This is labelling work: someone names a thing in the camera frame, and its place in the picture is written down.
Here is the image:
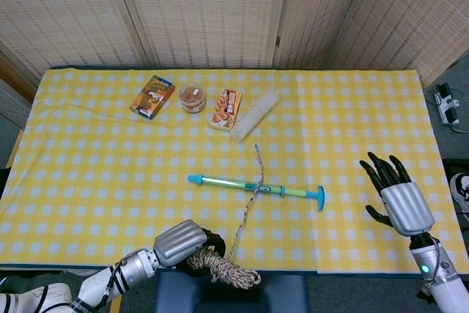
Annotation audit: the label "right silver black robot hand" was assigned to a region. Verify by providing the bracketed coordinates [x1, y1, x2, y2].
[359, 151, 435, 237]

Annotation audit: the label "woven bamboo folding screen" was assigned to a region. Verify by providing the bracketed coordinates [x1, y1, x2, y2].
[0, 0, 469, 90]

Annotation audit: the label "orange white snack box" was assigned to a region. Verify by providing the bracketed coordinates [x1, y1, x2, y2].
[210, 88, 243, 131]

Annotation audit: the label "yellow white checkered tablecloth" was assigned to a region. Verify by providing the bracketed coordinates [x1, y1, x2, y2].
[0, 68, 469, 276]

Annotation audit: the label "orange blue carton box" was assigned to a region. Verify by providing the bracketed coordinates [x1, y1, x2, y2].
[129, 74, 176, 121]

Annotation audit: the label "braided beige black rope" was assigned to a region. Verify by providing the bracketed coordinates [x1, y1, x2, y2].
[186, 143, 267, 290]

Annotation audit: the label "white power cord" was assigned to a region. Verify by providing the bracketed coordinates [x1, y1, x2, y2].
[449, 85, 469, 134]

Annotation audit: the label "green blue water squirter toy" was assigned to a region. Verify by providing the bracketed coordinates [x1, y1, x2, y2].
[187, 174, 325, 213]

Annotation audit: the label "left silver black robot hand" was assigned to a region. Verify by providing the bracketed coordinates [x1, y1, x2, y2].
[153, 218, 227, 277]

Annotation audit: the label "black white sneaker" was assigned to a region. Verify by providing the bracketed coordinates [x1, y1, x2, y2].
[449, 172, 469, 224]

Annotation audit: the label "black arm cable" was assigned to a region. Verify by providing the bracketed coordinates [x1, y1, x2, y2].
[417, 237, 448, 298]
[104, 263, 124, 305]

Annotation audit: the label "clear plastic straw pack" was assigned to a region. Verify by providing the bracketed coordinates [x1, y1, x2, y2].
[230, 84, 282, 143]

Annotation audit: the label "white power strip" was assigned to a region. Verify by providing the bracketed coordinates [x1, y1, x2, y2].
[434, 84, 462, 126]

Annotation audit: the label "round clear jar brown contents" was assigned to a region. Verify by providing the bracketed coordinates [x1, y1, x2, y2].
[178, 83, 207, 114]

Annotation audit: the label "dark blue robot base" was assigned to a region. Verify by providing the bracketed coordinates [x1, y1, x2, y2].
[153, 270, 311, 313]

